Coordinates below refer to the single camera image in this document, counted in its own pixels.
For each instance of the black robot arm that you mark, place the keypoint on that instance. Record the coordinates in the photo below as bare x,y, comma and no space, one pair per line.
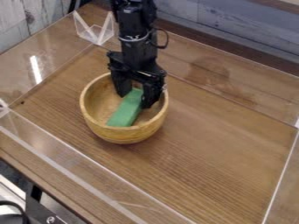
136,16

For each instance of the clear acrylic corner bracket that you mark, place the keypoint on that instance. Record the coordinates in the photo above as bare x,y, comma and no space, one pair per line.
96,34

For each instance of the light wooden bowl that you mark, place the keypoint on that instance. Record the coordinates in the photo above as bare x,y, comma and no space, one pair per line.
100,102

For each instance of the clear acrylic enclosure walls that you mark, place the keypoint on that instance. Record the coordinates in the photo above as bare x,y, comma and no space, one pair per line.
221,165

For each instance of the black table leg bracket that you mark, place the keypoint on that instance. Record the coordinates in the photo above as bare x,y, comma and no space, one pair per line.
40,214

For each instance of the green rectangular block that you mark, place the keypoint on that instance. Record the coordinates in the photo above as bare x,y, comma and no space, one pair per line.
129,109

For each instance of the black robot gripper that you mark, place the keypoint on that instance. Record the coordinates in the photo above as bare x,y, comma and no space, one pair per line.
134,64

